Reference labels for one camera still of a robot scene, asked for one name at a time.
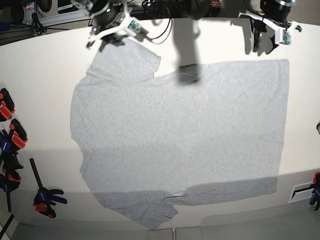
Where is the blue clamp right edge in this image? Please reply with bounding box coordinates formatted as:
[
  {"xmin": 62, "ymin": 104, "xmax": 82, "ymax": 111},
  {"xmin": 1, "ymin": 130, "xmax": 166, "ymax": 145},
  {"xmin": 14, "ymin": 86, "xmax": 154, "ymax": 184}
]
[{"xmin": 309, "ymin": 172, "xmax": 320, "ymax": 211}]

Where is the blue black clamp left edge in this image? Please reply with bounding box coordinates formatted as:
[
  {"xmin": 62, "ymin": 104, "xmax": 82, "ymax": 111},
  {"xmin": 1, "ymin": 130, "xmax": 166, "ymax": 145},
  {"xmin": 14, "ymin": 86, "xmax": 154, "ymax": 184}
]
[{"xmin": 0, "ymin": 129, "xmax": 24, "ymax": 213}]

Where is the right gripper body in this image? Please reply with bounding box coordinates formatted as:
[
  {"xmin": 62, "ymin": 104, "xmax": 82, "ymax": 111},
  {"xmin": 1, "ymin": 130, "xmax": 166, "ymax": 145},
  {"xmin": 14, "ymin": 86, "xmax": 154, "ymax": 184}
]
[{"xmin": 87, "ymin": 4, "xmax": 133, "ymax": 42}]

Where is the aluminium rail top left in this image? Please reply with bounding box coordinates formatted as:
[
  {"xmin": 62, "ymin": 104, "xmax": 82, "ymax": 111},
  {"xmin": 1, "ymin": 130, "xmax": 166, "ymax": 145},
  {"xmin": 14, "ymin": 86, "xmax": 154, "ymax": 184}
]
[{"xmin": 0, "ymin": 4, "xmax": 146, "ymax": 46}]

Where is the black camera cable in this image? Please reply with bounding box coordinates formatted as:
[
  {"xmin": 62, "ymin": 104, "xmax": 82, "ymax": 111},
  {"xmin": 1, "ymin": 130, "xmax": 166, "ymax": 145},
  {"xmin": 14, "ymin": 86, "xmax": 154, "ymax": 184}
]
[{"xmin": 146, "ymin": 17, "xmax": 173, "ymax": 44}]

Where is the black camera mount top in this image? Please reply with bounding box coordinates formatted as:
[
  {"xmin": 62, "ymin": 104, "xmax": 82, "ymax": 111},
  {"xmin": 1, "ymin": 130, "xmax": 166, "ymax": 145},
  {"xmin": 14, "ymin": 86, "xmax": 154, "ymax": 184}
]
[{"xmin": 184, "ymin": 0, "xmax": 222, "ymax": 20}]

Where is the upper orange black clamp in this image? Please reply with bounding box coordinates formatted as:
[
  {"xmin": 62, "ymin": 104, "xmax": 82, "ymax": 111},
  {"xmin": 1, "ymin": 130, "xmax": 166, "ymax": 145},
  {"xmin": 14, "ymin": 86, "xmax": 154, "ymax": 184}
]
[{"xmin": 0, "ymin": 88, "xmax": 15, "ymax": 122}]

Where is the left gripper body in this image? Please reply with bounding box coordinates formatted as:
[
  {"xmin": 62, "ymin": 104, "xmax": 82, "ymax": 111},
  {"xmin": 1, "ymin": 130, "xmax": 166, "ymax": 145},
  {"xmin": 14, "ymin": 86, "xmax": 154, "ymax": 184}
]
[{"xmin": 238, "ymin": 3, "xmax": 301, "ymax": 29}]

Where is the orange black clamp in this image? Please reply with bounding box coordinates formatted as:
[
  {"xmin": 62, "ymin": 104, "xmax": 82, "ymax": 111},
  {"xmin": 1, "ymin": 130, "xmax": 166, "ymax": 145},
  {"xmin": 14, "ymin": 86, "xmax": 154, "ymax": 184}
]
[
  {"xmin": 0, "ymin": 88, "xmax": 15, "ymax": 122},
  {"xmin": 8, "ymin": 118, "xmax": 28, "ymax": 151}
]

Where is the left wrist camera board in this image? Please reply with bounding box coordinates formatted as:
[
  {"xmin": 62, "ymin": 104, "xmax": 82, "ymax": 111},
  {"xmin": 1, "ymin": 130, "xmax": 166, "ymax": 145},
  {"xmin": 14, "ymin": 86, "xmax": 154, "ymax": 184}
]
[{"xmin": 274, "ymin": 28, "xmax": 293, "ymax": 46}]

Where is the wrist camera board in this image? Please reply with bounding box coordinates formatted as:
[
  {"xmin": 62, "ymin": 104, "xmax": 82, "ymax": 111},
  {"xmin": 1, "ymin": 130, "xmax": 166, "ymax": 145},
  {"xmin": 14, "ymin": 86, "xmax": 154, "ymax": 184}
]
[
  {"xmin": 124, "ymin": 17, "xmax": 149, "ymax": 38},
  {"xmin": 274, "ymin": 28, "xmax": 293, "ymax": 46}
]

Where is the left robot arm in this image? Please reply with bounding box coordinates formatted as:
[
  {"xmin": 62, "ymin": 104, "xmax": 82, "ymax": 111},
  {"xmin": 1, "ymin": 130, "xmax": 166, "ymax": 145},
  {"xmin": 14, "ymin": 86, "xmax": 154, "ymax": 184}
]
[{"xmin": 238, "ymin": 0, "xmax": 302, "ymax": 54}]

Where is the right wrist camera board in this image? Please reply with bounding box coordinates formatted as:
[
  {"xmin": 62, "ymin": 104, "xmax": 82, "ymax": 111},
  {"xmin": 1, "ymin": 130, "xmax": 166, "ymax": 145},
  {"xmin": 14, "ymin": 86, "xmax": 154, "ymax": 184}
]
[{"xmin": 124, "ymin": 17, "xmax": 149, "ymax": 38}]

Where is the grey T-shirt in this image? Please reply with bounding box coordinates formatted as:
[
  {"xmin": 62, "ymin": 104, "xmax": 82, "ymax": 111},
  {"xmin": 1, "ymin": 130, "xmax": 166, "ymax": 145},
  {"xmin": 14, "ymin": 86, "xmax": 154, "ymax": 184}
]
[{"xmin": 70, "ymin": 38, "xmax": 290, "ymax": 229}]

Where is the clamp with long black bar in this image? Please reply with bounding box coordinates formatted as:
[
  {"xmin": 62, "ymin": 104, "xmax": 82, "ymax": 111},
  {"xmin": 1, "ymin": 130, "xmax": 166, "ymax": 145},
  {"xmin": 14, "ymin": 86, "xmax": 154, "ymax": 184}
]
[{"xmin": 29, "ymin": 158, "xmax": 68, "ymax": 219}]

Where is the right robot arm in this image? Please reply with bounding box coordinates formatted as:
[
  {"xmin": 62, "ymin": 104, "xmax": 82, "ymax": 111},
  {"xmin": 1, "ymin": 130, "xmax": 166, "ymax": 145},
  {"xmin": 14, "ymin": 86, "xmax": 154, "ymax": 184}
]
[{"xmin": 71, "ymin": 0, "xmax": 133, "ymax": 49}]

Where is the white label plate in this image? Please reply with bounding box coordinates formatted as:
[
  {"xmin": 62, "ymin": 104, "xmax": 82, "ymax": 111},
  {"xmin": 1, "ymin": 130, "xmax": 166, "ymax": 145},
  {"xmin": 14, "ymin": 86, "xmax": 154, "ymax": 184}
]
[{"xmin": 288, "ymin": 182, "xmax": 314, "ymax": 204}]

